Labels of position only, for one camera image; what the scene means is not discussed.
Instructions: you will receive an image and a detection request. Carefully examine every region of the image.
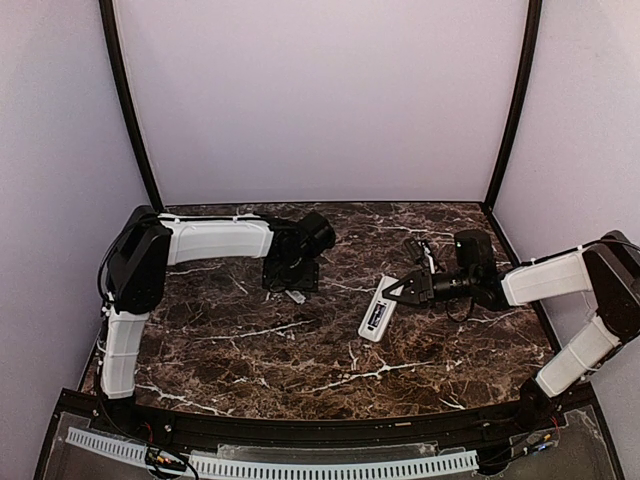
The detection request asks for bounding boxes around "black front rail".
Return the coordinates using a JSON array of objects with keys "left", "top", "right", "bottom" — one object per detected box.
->
[{"left": 114, "top": 404, "right": 523, "bottom": 450}]

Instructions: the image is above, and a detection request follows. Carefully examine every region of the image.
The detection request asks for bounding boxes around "left grey cable duct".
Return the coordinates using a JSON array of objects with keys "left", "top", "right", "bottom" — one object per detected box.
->
[{"left": 65, "top": 427, "right": 147, "bottom": 467}]

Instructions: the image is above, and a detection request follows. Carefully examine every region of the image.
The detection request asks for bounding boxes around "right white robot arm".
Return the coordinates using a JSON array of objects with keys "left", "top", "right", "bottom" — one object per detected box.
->
[{"left": 380, "top": 229, "right": 639, "bottom": 429}]

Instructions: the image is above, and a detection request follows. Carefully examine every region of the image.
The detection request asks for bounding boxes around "blue purple AAA battery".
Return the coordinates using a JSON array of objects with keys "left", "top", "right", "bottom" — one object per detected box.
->
[{"left": 368, "top": 304, "right": 386, "bottom": 328}]

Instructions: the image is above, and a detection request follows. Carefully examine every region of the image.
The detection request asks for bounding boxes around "right black frame post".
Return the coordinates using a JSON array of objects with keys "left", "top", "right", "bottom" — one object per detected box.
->
[{"left": 484, "top": 0, "right": 543, "bottom": 210}]

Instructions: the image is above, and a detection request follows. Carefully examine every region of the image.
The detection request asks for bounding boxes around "centre grey cable duct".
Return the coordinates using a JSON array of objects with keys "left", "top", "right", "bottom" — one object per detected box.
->
[{"left": 187, "top": 448, "right": 480, "bottom": 479}]

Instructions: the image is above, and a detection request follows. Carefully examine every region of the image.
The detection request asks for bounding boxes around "black frame post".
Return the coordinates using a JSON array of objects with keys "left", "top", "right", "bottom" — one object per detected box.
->
[
  {"left": 484, "top": 0, "right": 543, "bottom": 210},
  {"left": 98, "top": 0, "right": 164, "bottom": 212}
]

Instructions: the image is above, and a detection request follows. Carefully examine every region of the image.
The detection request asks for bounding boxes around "grey cable duct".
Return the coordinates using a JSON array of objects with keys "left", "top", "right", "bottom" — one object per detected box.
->
[
  {"left": 187, "top": 448, "right": 480, "bottom": 479},
  {"left": 65, "top": 427, "right": 147, "bottom": 467}
]

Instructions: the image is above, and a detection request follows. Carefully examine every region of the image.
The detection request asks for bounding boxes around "white remote control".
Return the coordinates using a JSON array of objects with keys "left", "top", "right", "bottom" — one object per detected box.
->
[{"left": 358, "top": 276, "right": 398, "bottom": 342}]

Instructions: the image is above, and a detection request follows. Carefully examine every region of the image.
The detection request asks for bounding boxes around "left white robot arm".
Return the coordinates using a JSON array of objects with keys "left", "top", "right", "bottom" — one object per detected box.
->
[{"left": 97, "top": 205, "right": 336, "bottom": 400}]

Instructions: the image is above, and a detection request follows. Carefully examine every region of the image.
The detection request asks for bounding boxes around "left black frame post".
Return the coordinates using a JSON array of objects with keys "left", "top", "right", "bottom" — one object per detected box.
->
[{"left": 98, "top": 0, "right": 164, "bottom": 212}]

